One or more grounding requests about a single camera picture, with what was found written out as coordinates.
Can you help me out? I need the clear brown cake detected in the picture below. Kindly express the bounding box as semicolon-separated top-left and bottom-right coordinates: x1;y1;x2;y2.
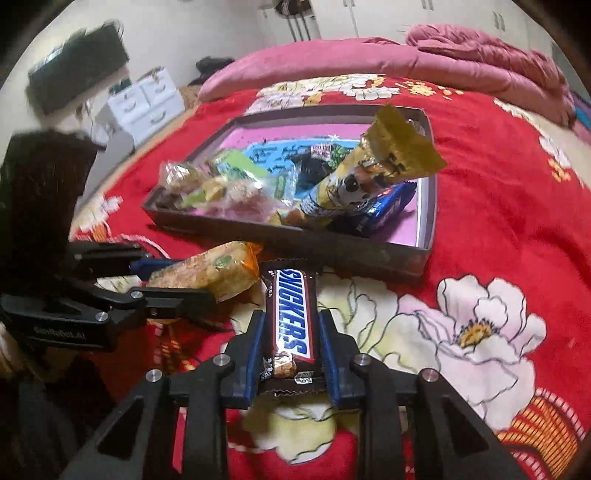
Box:
159;161;206;195

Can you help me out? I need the yellow cartoon snack packet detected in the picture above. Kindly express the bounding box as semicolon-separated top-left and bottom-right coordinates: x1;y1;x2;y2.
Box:
281;104;448;229

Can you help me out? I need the long pink pillow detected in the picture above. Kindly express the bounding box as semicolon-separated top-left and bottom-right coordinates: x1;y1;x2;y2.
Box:
198;38;444;103

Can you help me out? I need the black television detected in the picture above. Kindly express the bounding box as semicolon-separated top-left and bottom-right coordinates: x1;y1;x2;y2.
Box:
27;22;130;116

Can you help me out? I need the green snack packet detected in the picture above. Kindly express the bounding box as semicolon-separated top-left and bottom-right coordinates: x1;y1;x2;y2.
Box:
210;150;269;183

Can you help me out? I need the black and green candy packet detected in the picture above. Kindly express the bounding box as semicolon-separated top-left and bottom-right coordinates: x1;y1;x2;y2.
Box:
295;143;352;195

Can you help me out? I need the red floral blanket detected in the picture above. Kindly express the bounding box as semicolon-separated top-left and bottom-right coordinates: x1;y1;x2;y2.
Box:
69;74;591;480

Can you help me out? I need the black clothes pile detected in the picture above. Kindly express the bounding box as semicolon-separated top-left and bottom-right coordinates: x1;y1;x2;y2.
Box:
196;56;236;86

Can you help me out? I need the grey cardboard box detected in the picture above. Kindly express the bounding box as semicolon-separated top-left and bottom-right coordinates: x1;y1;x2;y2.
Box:
141;104;438;284

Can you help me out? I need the white wardrobe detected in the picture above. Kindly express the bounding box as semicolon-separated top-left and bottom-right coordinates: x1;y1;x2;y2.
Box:
318;0;536;40

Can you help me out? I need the white drawer cabinet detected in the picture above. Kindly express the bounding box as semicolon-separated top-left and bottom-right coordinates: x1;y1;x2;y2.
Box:
99;68;185;148

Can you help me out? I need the colourful striped cloth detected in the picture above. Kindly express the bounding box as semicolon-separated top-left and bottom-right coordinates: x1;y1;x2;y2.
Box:
570;90;591;134

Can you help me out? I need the tan knitted blanket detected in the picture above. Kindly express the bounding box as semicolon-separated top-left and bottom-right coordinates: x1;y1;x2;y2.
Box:
178;85;201;112

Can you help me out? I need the brown chocolate bar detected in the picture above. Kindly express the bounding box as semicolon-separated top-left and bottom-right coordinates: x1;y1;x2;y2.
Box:
256;260;326;398

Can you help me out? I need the yellow pastry green wrapper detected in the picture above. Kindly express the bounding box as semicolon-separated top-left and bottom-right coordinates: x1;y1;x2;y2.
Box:
182;178;232;208

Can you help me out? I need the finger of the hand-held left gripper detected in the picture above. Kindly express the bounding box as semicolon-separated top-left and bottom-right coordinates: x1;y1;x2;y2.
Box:
65;241;181;289
85;285;219;329

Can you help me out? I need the crumpled pink quilt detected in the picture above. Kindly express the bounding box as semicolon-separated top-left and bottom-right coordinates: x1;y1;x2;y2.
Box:
405;24;575;127

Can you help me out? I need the blue cookie packet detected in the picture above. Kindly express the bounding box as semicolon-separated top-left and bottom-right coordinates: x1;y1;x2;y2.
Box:
344;181;416;238

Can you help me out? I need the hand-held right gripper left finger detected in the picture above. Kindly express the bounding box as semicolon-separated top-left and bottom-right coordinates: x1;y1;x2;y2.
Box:
58;308;271;480

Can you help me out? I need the coat rack with hats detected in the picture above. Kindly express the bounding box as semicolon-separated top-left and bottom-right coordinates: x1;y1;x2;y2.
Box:
272;0;321;43

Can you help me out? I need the orange cracker packet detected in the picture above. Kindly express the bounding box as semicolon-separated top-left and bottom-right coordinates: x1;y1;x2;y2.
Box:
148;241;264;303

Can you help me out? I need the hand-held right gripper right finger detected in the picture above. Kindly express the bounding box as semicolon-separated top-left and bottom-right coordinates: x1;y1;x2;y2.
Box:
318;309;527;480

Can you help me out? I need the clear puffed rice snack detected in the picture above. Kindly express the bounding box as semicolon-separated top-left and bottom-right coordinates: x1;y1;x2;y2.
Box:
222;182;278;220

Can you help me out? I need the tan bed sheet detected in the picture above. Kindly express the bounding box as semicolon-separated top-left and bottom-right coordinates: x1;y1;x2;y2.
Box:
88;99;204;195

